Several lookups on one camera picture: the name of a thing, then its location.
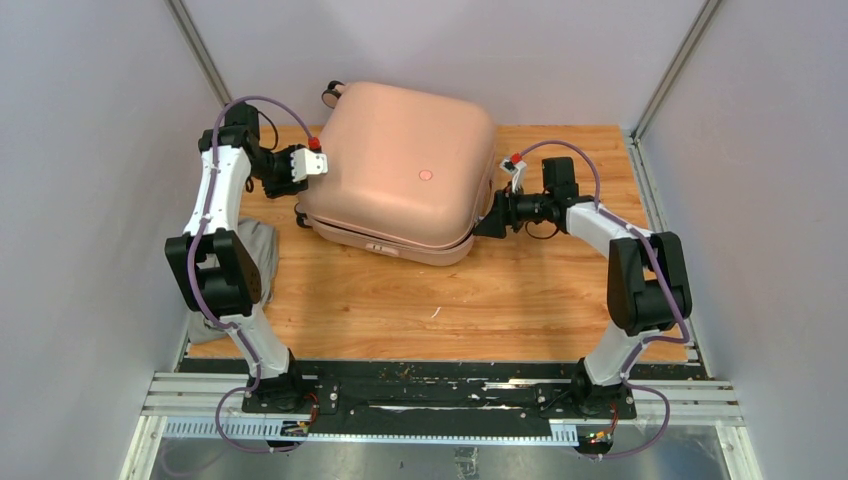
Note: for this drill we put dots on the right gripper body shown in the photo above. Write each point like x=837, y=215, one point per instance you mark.
x=523, y=208

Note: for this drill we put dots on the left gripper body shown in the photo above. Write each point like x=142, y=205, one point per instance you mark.
x=278, y=166

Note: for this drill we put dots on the pink hard-shell suitcase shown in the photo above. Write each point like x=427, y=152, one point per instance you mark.
x=409, y=173

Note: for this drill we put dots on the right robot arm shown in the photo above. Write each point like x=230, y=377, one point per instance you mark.
x=648, y=291

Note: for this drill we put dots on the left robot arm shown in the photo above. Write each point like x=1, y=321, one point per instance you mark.
x=214, y=271

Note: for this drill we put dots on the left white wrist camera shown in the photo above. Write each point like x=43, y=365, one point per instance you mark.
x=308, y=161

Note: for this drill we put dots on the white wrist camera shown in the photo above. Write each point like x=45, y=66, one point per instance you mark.
x=515, y=166
x=308, y=161

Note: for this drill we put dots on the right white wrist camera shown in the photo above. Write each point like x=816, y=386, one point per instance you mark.
x=515, y=166

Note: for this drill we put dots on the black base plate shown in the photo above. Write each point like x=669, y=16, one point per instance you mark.
x=428, y=400

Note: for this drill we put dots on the aluminium frame rail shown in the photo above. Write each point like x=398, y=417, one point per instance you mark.
x=687, y=426

